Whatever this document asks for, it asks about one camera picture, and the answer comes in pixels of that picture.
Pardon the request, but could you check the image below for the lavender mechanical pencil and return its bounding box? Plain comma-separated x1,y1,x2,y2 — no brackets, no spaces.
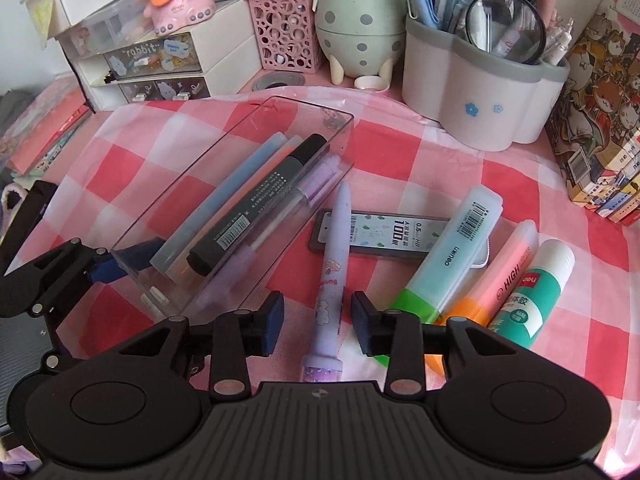
193,154,341,312

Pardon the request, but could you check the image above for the black marker pen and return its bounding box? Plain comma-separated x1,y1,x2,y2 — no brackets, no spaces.
186,133,328,276

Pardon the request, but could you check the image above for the purple cartoon pen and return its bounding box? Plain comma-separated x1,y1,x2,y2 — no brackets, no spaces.
302,182,352,382

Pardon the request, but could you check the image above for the orange highlighter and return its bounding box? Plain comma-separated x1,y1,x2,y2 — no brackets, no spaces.
424,219,540,376

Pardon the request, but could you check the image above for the clear plastic organizer tray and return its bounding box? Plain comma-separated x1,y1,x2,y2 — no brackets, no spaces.
112,96,355,323

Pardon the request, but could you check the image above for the pencil lead refill case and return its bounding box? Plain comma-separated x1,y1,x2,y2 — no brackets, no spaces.
308,208,452,260

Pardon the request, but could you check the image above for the green highlighter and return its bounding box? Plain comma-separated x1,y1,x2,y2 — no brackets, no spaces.
374,184,504,366

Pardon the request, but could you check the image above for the green white glue stick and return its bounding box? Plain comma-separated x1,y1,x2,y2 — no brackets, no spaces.
488,238,575,348

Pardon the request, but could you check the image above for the light blue pen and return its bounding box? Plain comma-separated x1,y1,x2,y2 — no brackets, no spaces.
151,132,288,274

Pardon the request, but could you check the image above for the peach pink pen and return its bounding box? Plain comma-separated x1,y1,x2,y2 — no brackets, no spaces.
165,136,303,287

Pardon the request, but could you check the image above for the white eraser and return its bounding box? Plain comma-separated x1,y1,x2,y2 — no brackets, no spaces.
471,240,490,269

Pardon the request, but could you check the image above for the pink books stack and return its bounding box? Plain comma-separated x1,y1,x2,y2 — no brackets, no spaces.
1,75,91,176

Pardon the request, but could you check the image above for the white mini drawer unit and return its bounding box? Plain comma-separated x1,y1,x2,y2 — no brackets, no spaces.
58,0,260,110

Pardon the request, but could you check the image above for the grey white cloud pen holder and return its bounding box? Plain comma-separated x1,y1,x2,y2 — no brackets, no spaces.
401,18,570,152

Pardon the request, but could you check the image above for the pink perforated pen holder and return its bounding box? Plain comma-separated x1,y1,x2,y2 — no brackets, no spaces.
245,0,323,74

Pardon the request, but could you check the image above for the comic book box set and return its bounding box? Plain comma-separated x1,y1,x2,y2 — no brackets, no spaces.
546,0,639,223

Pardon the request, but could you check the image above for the green egg pen holder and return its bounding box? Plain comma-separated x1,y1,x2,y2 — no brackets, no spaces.
314,0,407,86

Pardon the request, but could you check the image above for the magnifying glass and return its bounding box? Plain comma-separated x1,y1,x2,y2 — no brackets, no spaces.
465,0,547,65

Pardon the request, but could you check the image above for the grey desk cable grommet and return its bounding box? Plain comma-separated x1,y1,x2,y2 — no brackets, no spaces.
252,72,306,91

